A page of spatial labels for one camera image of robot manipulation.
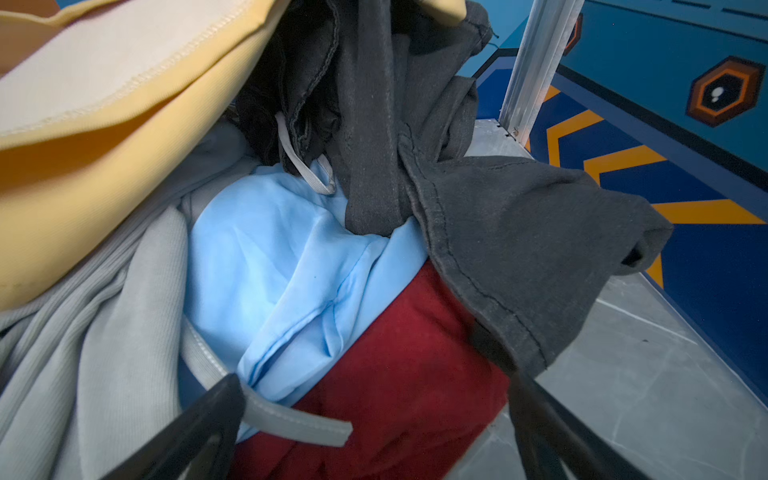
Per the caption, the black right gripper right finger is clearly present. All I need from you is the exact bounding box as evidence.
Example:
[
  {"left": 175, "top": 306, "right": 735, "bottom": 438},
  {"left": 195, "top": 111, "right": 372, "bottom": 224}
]
[{"left": 508, "top": 372, "right": 649, "bottom": 480}]

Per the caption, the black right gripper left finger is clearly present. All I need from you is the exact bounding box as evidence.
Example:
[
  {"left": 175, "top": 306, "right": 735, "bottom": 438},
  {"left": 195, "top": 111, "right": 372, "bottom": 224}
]
[{"left": 105, "top": 374, "right": 245, "bottom": 479}]

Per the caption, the red cloth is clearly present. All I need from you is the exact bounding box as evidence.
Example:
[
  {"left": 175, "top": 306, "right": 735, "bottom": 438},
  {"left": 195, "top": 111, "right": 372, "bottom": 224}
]
[{"left": 229, "top": 263, "right": 509, "bottom": 479}]

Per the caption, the light grey ribbed cloth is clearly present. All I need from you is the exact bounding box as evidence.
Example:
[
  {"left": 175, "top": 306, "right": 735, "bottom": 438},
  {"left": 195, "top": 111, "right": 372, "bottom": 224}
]
[{"left": 0, "top": 112, "right": 354, "bottom": 480}]

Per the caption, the light blue cloth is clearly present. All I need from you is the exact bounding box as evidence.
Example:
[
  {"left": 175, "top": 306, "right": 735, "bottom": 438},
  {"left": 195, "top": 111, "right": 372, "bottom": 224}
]
[{"left": 177, "top": 163, "right": 430, "bottom": 442}]

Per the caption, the yellow cloth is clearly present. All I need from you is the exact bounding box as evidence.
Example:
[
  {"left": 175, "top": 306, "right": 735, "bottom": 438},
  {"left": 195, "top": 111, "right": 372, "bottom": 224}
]
[{"left": 1, "top": 1, "right": 488, "bottom": 310}]

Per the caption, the dark grey cloth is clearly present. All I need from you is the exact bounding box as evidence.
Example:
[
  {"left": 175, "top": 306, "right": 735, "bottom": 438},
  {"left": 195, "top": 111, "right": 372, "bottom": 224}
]
[{"left": 236, "top": 1, "right": 672, "bottom": 375}]

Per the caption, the aluminium right corner post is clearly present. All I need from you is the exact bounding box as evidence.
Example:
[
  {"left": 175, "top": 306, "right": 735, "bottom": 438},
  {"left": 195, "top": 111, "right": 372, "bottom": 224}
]
[{"left": 499, "top": 0, "right": 584, "bottom": 145}]

